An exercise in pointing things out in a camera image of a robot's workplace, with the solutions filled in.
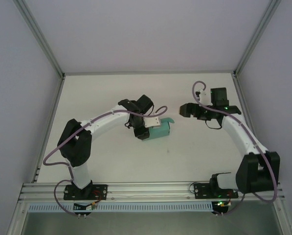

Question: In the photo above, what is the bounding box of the teal paper box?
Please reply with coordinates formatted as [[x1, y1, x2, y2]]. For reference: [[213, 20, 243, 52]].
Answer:
[[142, 117, 175, 142]]

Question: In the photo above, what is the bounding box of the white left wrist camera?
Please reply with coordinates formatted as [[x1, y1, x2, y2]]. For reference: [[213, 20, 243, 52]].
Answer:
[[144, 117, 161, 128]]

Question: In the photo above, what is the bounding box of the long aluminium table edge rail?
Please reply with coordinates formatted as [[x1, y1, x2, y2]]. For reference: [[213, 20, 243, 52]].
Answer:
[[62, 70, 236, 76]]

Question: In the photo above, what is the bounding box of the aluminium rail beam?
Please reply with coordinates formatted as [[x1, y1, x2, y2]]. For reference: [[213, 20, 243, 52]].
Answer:
[[18, 180, 286, 203]]

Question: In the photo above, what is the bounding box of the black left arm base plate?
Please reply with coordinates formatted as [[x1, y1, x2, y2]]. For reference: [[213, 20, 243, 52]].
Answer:
[[63, 184, 109, 201]]

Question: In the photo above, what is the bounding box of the slotted cable duct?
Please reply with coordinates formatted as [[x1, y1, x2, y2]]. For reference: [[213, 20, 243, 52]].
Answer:
[[28, 202, 214, 212]]

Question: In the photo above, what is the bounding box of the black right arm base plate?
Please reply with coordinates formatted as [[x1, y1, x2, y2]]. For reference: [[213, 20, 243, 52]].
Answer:
[[194, 182, 239, 199]]

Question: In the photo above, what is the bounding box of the black round cable connector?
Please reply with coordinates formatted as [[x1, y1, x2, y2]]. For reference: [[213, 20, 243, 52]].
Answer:
[[211, 200, 231, 218], [73, 203, 88, 219]]

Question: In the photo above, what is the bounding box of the aluminium frame post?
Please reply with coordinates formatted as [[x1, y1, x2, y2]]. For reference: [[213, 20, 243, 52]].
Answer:
[[13, 0, 65, 78], [233, 0, 282, 76]]

